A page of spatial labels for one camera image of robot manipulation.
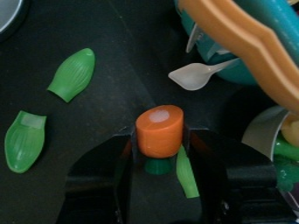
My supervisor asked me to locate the green toy vegetable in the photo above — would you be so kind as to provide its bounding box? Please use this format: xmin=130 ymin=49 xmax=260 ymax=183
xmin=273 ymin=134 xmax=299 ymax=193

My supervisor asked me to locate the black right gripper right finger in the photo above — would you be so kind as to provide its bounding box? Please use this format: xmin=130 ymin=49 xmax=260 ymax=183
xmin=181 ymin=123 xmax=299 ymax=224

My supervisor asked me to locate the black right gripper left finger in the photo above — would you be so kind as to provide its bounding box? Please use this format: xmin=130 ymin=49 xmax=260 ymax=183
xmin=55 ymin=126 xmax=137 ymax=224

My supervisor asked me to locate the orange toy carrot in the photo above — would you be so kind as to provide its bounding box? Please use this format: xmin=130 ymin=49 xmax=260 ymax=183
xmin=134 ymin=104 xmax=201 ymax=200

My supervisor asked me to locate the silver toy pot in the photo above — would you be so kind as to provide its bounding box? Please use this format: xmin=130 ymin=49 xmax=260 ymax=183
xmin=240 ymin=105 xmax=299 ymax=205

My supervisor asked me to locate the yellow toy food piece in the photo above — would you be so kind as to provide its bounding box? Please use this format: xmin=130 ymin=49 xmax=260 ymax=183
xmin=280 ymin=115 xmax=299 ymax=148

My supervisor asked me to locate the teal toy basket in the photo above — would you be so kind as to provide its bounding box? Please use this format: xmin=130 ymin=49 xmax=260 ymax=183
xmin=172 ymin=0 xmax=299 ymax=87

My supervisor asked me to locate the translucent white plastic spoon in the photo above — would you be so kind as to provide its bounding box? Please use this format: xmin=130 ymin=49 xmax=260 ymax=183
xmin=166 ymin=57 xmax=241 ymax=92

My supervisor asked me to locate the green toy leaf half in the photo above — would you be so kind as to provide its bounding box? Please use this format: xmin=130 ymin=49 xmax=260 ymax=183
xmin=3 ymin=109 xmax=47 ymax=174
xmin=46 ymin=47 xmax=97 ymax=103

